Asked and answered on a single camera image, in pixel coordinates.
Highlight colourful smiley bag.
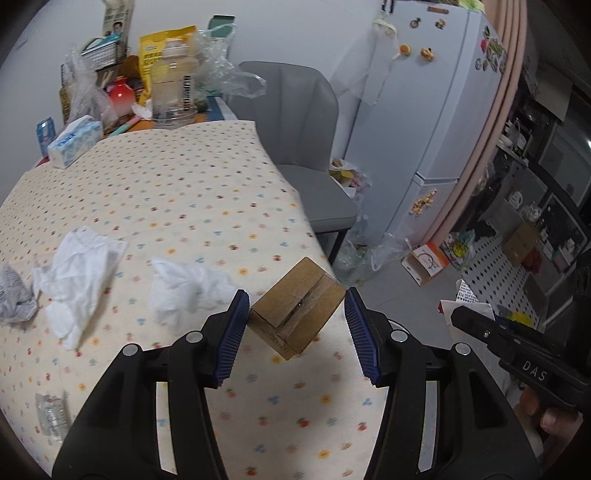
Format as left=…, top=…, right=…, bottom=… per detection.
left=441, top=231, right=476, bottom=271

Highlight clear plastic sheet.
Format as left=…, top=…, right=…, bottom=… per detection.
left=330, top=18, right=398, bottom=107

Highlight clear plastic bag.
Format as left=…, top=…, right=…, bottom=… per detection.
left=62, top=46, right=118, bottom=134
left=194, top=23, right=267, bottom=100

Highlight pink door frame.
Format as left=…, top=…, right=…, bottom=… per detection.
left=425, top=0, right=529, bottom=245

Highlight white printed carton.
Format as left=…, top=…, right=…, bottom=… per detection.
left=102, top=0, right=134, bottom=40

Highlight red white vase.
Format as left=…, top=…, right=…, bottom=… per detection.
left=105, top=75, right=136, bottom=116

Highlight brown cardboard box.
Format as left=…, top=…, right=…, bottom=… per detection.
left=502, top=222, right=541, bottom=266

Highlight yellow figurine fridge magnets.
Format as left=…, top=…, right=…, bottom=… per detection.
left=412, top=189, right=439, bottom=217

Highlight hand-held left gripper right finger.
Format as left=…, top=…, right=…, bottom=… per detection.
left=344, top=286, right=541, bottom=480

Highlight clear plastic bags on floor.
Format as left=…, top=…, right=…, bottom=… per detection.
left=332, top=231, right=416, bottom=284

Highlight cream dotted tablecloth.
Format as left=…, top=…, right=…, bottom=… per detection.
left=0, top=120, right=393, bottom=480

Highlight grey upholstered chair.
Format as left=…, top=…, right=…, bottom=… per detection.
left=226, top=61, right=360, bottom=268

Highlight yellow snack bag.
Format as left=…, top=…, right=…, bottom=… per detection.
left=139, top=24, right=197, bottom=107

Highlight blue book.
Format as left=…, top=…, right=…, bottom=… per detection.
left=198, top=95, right=236, bottom=125

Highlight blue white tissue box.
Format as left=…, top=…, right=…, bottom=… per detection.
left=47, top=115, right=103, bottom=168

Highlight crushed clear plastic bottle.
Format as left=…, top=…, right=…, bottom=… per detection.
left=34, top=392, right=72, bottom=446

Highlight dark kitchen cabinet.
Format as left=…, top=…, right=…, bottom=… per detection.
left=496, top=69, right=591, bottom=296

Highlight printed grey paper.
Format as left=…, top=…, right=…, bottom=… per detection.
left=0, top=264, right=38, bottom=326

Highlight teal pink pen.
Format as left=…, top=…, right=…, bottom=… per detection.
left=108, top=115, right=139, bottom=138

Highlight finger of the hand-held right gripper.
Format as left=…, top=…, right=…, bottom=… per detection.
left=450, top=305, right=513, bottom=357

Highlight large white tissue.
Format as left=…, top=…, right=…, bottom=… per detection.
left=33, top=226, right=129, bottom=350

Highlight wire basket with books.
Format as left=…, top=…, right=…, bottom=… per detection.
left=81, top=37, right=127, bottom=70

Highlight plastic bag with food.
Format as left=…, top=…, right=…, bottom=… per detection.
left=329, top=157, right=372, bottom=199

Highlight cluster of colourful fridge magnets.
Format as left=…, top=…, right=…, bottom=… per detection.
left=475, top=25, right=509, bottom=72

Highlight orange white cardboard box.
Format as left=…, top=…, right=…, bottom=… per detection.
left=401, top=242, right=451, bottom=288

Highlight large clear plastic bottle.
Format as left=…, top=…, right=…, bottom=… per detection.
left=150, top=38, right=200, bottom=130

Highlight small white tissue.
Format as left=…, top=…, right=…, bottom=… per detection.
left=147, top=257, right=238, bottom=329

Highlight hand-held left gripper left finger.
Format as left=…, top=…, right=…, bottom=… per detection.
left=52, top=288, right=251, bottom=480

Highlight small cardboard box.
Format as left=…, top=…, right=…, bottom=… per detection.
left=248, top=257, right=347, bottom=361

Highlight white fridge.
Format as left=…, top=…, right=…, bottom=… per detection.
left=330, top=0, right=509, bottom=247

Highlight person's right hand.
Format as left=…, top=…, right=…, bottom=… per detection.
left=517, top=387, right=584, bottom=456

